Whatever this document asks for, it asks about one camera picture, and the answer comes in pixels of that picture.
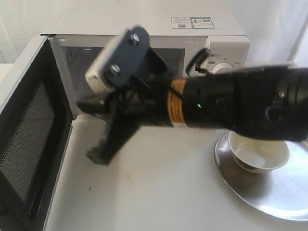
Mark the upper white control knob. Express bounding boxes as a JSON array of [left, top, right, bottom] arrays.
[[212, 62, 234, 74]]

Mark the white printed instruction sheet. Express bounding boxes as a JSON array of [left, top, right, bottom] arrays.
[[171, 17, 215, 29]]

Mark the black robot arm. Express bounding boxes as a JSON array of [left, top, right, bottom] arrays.
[[77, 49, 308, 165]]

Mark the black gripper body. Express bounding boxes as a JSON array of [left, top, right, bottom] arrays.
[[77, 48, 172, 165]]

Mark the white microwave oven body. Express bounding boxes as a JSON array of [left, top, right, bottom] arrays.
[[42, 12, 250, 116]]

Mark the cream ceramic bowl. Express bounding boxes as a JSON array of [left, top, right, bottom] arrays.
[[228, 131, 290, 174]]

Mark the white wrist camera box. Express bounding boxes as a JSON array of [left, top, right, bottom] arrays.
[[85, 26, 150, 95]]

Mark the round steel tray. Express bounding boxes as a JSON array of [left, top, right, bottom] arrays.
[[214, 130, 308, 220]]

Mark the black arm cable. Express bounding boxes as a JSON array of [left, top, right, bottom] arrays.
[[166, 48, 212, 102]]

